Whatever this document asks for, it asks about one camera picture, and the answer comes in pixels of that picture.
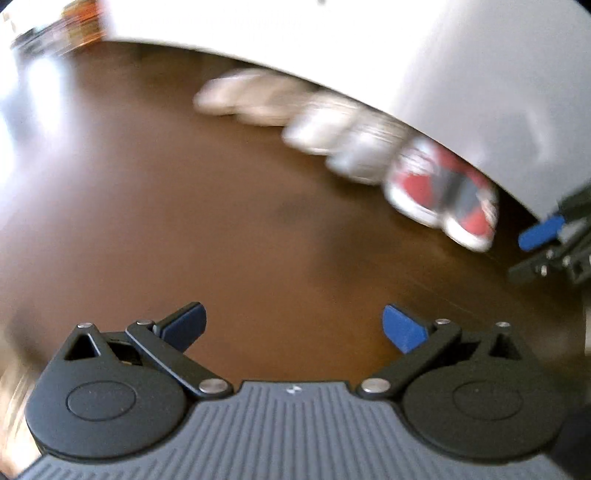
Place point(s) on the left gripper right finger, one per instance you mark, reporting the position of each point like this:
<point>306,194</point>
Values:
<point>424,345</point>

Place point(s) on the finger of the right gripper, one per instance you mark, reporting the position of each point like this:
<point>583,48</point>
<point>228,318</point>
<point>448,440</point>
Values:
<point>541,233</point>
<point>536,267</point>

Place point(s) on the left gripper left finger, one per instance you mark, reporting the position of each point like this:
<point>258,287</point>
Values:
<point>163,344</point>

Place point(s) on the red grey slipper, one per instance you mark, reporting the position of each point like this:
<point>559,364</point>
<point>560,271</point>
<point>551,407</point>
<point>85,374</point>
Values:
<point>471,216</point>
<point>418,181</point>

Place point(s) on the white pink sneaker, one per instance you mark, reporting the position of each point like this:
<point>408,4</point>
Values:
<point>316,129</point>

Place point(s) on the beige fuzzy slipper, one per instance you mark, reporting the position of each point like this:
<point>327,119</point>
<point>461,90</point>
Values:
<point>219,95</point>

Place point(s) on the beige quilted slipper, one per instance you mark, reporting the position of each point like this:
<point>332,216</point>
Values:
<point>273,100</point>

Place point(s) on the white cabinet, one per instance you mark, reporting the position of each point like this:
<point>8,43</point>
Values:
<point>503,84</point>

